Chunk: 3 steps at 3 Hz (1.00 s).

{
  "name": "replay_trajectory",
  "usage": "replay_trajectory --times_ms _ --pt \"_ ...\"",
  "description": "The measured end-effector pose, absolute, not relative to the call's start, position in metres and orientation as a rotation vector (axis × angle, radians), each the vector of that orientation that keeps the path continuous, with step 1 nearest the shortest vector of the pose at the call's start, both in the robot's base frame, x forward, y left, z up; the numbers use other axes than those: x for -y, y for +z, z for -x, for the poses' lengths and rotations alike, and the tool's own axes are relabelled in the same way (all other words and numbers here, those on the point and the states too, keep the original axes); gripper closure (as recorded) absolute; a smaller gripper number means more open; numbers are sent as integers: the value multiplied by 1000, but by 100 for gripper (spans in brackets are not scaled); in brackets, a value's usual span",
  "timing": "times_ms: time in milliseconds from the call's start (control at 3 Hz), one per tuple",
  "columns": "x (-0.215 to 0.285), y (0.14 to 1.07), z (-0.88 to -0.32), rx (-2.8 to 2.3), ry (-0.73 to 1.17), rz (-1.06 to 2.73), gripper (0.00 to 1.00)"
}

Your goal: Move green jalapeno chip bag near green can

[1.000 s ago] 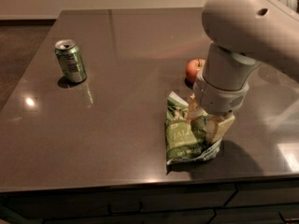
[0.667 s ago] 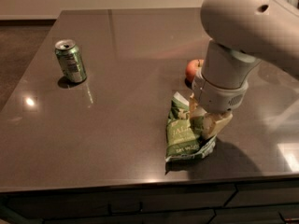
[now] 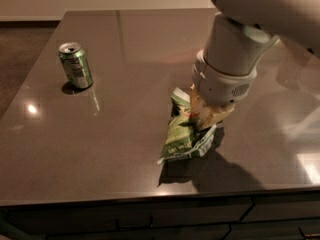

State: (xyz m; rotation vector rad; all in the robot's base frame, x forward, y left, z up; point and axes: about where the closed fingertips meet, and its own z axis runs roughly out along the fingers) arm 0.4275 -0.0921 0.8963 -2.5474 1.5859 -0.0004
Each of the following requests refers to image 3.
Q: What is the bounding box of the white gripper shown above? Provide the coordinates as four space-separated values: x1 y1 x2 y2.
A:
190 50 257 131

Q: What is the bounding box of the green jalapeno chip bag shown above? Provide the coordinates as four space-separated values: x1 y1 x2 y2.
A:
157 88 216 164

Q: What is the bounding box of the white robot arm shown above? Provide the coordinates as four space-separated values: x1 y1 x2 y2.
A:
191 0 320 131

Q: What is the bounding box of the green soda can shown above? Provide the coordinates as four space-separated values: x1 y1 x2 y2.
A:
59 42 93 89

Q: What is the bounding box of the dark drawer front right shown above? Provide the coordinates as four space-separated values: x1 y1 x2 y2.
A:
243 193 320 222

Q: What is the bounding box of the dark drawer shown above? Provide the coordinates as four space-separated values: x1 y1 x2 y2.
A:
7 197 251 234
243 193 320 222

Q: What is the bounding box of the dark drawer front left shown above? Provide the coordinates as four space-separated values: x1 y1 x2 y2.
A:
7 197 251 234

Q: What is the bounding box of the black drawer handle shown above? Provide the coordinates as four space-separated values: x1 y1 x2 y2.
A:
115 216 153 231

